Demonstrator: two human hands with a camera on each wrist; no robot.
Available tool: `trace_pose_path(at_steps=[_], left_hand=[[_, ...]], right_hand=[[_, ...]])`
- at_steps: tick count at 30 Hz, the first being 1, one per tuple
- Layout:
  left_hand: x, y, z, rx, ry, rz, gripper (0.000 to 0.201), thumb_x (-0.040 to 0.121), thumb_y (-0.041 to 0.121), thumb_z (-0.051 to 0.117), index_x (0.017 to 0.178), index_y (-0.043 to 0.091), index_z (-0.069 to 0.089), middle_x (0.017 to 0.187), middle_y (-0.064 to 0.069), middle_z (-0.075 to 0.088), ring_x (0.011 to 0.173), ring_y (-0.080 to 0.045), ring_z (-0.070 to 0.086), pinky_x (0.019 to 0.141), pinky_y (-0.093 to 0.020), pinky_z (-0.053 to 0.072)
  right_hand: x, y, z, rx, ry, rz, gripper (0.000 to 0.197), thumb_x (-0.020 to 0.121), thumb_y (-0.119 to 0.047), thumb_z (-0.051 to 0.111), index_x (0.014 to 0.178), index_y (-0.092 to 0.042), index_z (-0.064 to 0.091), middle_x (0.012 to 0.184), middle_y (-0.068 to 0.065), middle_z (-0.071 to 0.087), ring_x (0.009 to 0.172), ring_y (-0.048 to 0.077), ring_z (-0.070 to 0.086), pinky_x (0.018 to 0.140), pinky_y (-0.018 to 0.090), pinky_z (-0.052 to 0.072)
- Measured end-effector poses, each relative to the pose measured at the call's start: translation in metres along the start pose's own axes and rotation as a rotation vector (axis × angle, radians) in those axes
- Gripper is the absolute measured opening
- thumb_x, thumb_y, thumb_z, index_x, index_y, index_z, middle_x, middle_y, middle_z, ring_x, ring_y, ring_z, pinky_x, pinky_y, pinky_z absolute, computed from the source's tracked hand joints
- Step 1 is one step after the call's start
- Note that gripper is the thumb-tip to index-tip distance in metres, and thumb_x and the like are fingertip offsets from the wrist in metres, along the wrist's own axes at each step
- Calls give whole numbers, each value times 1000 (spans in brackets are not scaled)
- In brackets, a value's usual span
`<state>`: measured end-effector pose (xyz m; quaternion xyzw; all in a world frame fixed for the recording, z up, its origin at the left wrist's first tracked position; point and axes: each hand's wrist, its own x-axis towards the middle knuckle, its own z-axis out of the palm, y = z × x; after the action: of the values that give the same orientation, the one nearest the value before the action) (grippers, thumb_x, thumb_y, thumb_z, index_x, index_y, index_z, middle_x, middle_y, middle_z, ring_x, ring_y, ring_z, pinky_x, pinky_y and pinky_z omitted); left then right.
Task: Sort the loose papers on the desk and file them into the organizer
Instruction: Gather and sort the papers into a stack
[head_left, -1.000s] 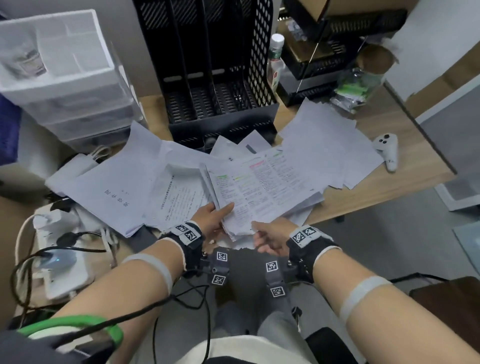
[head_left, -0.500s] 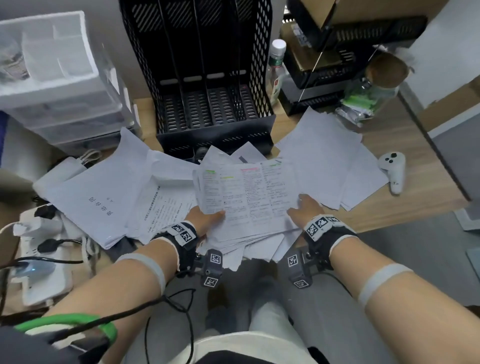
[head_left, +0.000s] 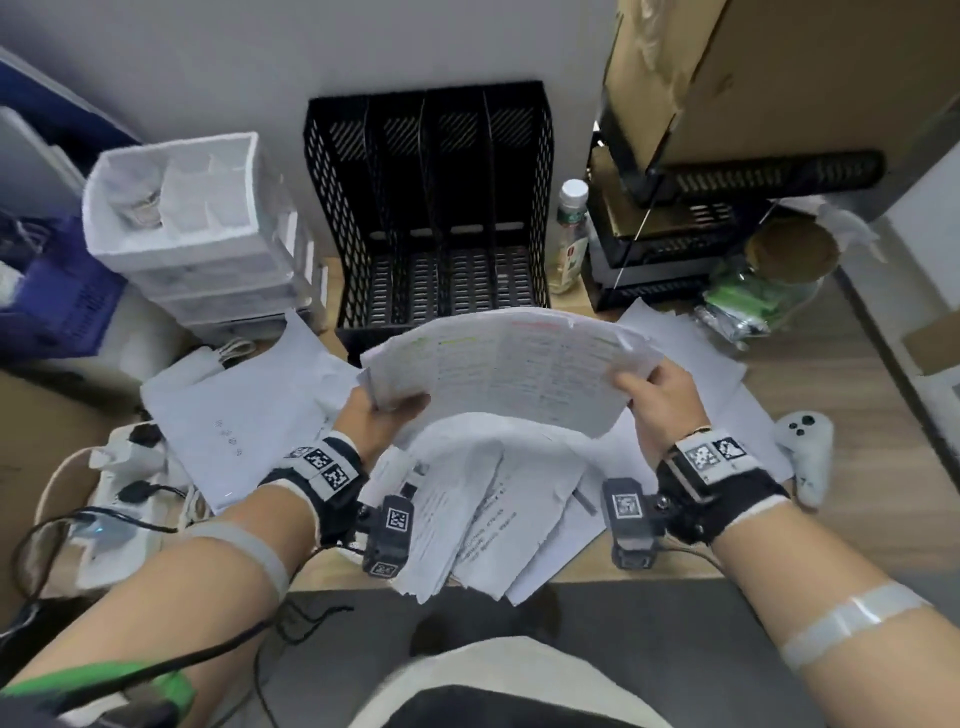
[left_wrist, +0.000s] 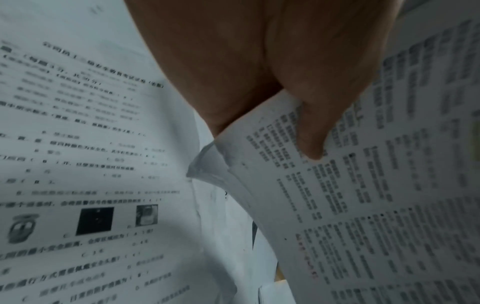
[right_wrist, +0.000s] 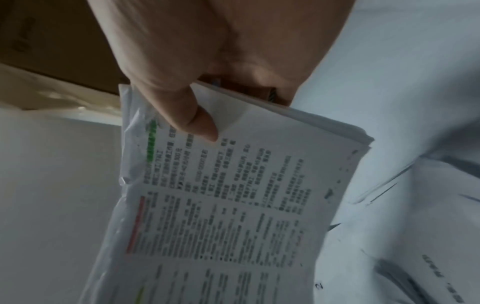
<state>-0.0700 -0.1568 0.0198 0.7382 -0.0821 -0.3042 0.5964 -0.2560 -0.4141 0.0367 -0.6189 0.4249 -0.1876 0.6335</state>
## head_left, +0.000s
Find green cable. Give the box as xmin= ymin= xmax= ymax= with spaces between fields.
xmin=0 ymin=659 xmax=198 ymax=721

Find black mesh file organizer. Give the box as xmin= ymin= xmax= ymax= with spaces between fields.
xmin=303 ymin=80 xmax=556 ymax=369

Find black letter trays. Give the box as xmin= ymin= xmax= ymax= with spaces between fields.
xmin=587 ymin=127 xmax=886 ymax=313

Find wooden table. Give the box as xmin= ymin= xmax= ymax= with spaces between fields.
xmin=142 ymin=254 xmax=960 ymax=594

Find grey spiral notebook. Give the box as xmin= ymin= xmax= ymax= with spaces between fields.
xmin=0 ymin=104 xmax=88 ymax=219

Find white handheld controller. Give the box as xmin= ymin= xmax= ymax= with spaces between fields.
xmin=773 ymin=410 xmax=835 ymax=511

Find white power strip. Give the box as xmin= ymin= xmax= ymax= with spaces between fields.
xmin=44 ymin=423 xmax=196 ymax=594

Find white box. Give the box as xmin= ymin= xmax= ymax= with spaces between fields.
xmin=97 ymin=299 xmax=196 ymax=376

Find small clear jar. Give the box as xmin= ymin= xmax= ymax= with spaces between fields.
xmin=112 ymin=161 xmax=165 ymax=230

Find white papers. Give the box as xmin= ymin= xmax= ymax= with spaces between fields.
xmin=140 ymin=296 xmax=796 ymax=609

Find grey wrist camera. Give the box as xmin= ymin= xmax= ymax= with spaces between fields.
xmin=601 ymin=478 xmax=667 ymax=571
xmin=362 ymin=494 xmax=416 ymax=579

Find large brown cardboard box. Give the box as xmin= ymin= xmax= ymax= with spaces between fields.
xmin=599 ymin=0 xmax=960 ymax=193

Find person's left forearm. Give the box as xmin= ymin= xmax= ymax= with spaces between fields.
xmin=0 ymin=483 xmax=320 ymax=728

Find brown shoe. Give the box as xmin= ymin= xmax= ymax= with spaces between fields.
xmin=524 ymin=588 xmax=564 ymax=639
xmin=410 ymin=611 xmax=466 ymax=660

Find person's right forearm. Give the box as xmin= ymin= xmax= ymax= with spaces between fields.
xmin=708 ymin=498 xmax=960 ymax=728

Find black marker wristband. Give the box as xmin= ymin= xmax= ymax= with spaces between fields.
xmin=656 ymin=427 xmax=793 ymax=547
xmin=258 ymin=433 xmax=370 ymax=549

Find glass jar with cork lid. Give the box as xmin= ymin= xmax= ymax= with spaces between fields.
xmin=693 ymin=217 xmax=841 ymax=354

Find person's left hand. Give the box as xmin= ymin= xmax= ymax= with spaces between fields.
xmin=333 ymin=386 xmax=433 ymax=481

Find person's right hand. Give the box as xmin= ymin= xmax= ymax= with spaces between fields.
xmin=611 ymin=356 xmax=712 ymax=470

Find white drawer organiser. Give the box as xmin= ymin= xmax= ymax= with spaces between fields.
xmin=82 ymin=132 xmax=331 ymax=350

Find white shirt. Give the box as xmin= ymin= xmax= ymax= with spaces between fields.
xmin=348 ymin=637 xmax=673 ymax=728

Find clear bottle white cap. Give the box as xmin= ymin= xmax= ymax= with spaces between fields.
xmin=549 ymin=178 xmax=590 ymax=295

